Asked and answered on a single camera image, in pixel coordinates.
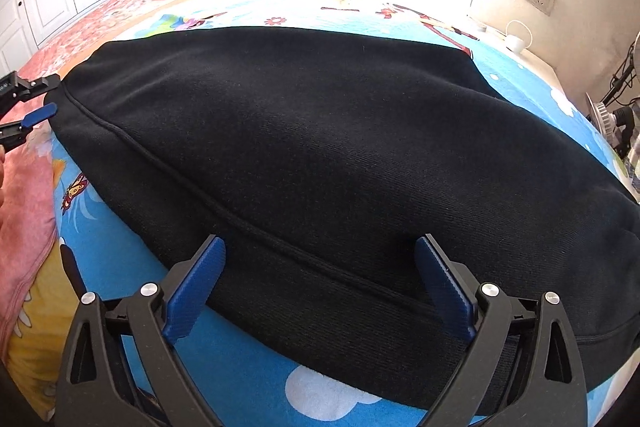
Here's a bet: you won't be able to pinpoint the round white lamp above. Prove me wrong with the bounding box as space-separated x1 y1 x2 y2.
585 94 637 144

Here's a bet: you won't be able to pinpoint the blue cartoon printed bed sheet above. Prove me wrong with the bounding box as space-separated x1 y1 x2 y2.
30 0 640 427

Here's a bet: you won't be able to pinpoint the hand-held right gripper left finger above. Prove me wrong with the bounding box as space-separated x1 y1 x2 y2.
55 234 227 427

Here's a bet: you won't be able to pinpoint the pink blanket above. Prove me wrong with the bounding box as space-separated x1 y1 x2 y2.
0 147 58 358

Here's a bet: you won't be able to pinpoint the black tripod stand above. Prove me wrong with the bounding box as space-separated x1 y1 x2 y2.
599 32 640 108

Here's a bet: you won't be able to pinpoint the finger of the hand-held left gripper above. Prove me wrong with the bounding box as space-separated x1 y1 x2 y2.
0 74 62 108
0 103 60 146

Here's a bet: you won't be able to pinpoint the white charger with cable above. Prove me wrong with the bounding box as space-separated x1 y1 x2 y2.
504 19 534 54

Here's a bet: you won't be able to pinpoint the black pants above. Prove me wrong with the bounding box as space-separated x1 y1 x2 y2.
44 27 640 415

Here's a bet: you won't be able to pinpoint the plaid cloth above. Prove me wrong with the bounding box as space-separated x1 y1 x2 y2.
622 154 640 194

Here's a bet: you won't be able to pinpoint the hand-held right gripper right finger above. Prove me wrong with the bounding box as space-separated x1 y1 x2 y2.
414 234 588 427

